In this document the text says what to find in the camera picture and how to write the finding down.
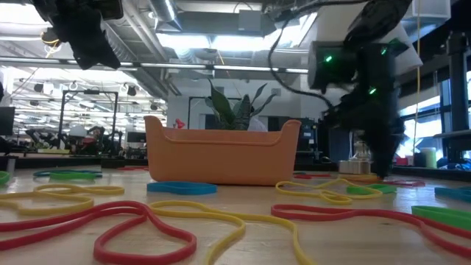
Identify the silver ventilation duct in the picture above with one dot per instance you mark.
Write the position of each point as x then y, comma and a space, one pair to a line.
163, 13

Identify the blue rubber band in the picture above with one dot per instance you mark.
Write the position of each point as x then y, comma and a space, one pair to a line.
452, 194
88, 171
184, 189

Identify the potted snake plant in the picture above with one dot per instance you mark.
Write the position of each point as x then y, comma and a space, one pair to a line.
224, 106

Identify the black equipment rack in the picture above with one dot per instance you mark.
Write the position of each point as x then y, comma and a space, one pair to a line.
305, 140

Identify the pink desk lamp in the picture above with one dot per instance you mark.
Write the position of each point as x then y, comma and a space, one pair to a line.
179, 124

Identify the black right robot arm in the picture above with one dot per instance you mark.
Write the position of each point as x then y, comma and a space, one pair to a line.
331, 66

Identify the red container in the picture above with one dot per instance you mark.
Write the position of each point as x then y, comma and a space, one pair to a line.
402, 161

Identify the linear ceiling light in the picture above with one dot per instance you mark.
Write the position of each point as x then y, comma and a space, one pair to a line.
243, 68

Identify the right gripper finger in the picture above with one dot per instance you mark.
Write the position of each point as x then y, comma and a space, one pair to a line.
389, 156
377, 158

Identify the long yellow rubber band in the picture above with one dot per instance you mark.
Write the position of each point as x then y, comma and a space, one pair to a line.
336, 201
241, 230

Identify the long red rubber band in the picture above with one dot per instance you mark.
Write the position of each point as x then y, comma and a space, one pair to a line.
408, 183
275, 211
140, 258

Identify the orange plastic bin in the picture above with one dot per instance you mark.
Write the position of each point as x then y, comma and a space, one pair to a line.
221, 162

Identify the white shade table lamp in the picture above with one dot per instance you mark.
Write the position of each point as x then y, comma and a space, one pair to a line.
331, 25

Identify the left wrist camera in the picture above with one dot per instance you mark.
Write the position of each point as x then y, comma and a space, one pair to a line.
108, 9

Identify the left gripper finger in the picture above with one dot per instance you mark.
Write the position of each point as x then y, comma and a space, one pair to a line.
99, 57

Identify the silver frame post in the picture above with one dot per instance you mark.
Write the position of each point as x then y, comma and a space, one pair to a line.
10, 165

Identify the black pillar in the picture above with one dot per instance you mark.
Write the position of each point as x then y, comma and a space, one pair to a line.
458, 95

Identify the yellow-green cup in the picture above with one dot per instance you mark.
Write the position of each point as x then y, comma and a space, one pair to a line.
429, 159

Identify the black background monitor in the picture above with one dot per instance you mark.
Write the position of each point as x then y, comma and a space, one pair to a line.
6, 121

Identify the grey ceiling box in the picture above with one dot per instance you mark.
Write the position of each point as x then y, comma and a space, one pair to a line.
250, 20

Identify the person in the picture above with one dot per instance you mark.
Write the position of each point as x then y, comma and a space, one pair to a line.
257, 127

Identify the green rubber band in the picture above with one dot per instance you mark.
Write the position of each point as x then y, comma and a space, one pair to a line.
3, 177
382, 189
441, 215
71, 176

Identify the black gantry frame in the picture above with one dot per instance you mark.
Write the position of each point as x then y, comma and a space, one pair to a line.
90, 92

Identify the black cabinet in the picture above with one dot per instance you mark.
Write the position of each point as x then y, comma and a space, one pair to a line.
336, 147

